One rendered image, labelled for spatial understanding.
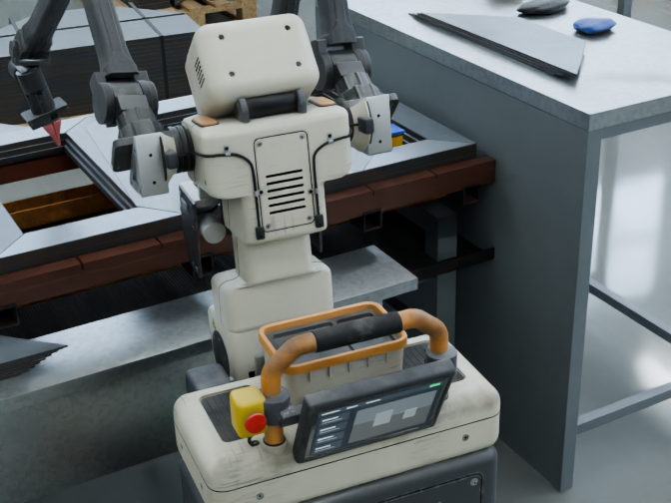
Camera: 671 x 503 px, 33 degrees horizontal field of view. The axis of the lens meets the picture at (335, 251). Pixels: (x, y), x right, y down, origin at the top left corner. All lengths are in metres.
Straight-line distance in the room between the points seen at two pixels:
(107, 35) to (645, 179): 3.18
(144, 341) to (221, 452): 0.63
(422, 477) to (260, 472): 0.32
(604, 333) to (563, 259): 1.05
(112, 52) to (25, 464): 0.96
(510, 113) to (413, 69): 0.44
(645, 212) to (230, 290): 2.76
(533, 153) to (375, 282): 0.50
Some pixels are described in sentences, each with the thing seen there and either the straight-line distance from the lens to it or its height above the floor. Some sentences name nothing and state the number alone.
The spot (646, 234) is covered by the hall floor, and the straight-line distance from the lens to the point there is 4.49.
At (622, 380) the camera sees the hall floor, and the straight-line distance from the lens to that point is 3.57.
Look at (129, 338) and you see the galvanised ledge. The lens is 2.47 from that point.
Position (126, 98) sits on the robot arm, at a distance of 2.10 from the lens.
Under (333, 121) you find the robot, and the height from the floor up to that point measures 1.22.
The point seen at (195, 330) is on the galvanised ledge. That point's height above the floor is 0.68.
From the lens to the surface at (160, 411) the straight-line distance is 2.68.
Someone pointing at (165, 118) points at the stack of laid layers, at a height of 0.85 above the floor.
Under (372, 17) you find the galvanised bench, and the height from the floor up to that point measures 1.05.
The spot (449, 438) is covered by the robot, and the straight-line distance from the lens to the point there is 2.01.
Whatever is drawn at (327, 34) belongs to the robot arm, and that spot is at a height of 1.31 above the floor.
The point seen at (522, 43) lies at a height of 1.07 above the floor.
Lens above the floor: 1.93
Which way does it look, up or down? 27 degrees down
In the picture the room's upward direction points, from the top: 2 degrees counter-clockwise
